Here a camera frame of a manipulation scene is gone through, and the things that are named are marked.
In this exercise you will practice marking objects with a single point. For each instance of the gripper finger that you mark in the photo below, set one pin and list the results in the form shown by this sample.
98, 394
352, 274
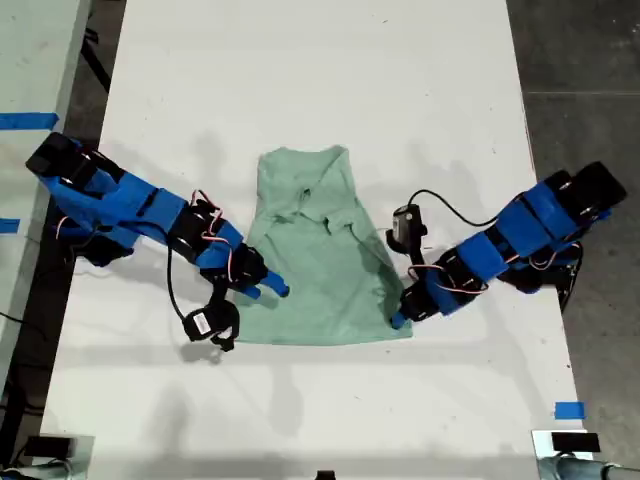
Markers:
401, 320
277, 284
252, 292

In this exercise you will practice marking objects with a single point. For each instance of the pale green T-shirt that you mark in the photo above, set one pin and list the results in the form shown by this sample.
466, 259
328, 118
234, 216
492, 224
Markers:
325, 290

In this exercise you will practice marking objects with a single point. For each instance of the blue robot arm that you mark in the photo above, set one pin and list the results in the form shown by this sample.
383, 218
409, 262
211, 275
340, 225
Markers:
525, 220
130, 210

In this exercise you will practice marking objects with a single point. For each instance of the black table clamp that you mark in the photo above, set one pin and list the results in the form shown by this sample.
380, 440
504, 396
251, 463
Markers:
567, 295

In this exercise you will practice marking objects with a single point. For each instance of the blue tape rectangle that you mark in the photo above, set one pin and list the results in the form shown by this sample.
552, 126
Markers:
570, 410

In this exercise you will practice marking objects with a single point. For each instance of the small black box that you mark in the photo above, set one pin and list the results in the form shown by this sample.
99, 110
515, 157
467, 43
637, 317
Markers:
47, 446
575, 442
325, 475

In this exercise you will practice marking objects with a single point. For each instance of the short blue tape strip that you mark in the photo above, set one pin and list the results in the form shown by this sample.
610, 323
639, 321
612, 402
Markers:
9, 226

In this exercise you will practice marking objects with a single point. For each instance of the pale grey tube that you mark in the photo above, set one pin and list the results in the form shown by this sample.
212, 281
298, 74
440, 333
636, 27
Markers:
590, 470

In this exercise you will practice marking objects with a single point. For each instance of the black stand leg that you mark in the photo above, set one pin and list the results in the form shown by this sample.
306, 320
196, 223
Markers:
100, 70

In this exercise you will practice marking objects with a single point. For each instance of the long blue tape strip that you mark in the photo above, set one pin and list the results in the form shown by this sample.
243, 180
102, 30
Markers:
27, 121

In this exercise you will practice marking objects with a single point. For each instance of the pale side table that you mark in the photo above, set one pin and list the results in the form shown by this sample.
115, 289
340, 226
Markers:
30, 50

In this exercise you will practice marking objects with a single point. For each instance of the camera black stalk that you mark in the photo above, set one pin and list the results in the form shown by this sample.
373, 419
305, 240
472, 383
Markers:
220, 292
415, 257

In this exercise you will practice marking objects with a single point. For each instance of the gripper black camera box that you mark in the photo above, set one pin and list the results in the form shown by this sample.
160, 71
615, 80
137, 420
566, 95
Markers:
406, 227
205, 325

